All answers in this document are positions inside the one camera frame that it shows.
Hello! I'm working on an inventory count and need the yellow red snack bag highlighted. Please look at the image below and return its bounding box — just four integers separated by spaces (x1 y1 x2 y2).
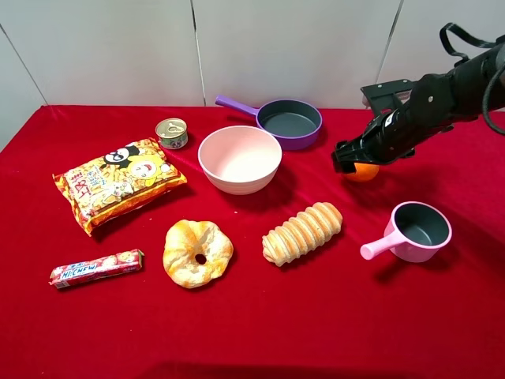
53 138 187 235

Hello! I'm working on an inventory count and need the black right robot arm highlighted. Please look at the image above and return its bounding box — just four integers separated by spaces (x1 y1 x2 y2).
331 43 504 173

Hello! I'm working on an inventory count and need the purple frying pan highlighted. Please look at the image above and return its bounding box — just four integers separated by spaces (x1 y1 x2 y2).
215 96 323 151

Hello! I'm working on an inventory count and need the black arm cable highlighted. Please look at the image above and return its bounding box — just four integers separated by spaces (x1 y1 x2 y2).
440 22 505 136

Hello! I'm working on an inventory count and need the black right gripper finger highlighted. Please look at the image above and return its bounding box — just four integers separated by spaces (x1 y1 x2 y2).
335 140 357 155
333 158 355 174

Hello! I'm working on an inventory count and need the pink bowl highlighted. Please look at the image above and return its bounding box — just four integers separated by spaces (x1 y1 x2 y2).
197 126 282 195

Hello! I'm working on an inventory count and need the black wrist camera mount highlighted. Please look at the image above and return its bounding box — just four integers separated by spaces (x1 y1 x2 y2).
360 79 416 116

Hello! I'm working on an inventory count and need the red Hi-Chew candy pack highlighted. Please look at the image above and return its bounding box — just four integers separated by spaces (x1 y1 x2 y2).
48 249 144 289

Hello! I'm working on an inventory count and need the orange mandarin fruit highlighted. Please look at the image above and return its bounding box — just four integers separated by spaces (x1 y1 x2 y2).
343 163 380 182

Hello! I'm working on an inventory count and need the pink saucepan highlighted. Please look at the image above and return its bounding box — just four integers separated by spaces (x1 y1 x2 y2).
360 201 452 263

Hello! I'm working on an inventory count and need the ring shaped bread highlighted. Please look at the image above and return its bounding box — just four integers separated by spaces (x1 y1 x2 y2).
163 220 234 289

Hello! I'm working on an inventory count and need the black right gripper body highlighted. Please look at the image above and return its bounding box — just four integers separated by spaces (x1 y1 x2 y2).
346 109 415 165

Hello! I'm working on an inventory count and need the small tin can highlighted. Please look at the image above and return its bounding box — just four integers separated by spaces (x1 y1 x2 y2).
155 118 189 149

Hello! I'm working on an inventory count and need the striped long bread roll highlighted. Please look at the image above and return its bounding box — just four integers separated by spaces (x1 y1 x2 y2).
262 202 343 267

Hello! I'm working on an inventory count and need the red velvet tablecloth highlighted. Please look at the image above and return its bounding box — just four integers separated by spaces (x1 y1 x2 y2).
1 106 504 378

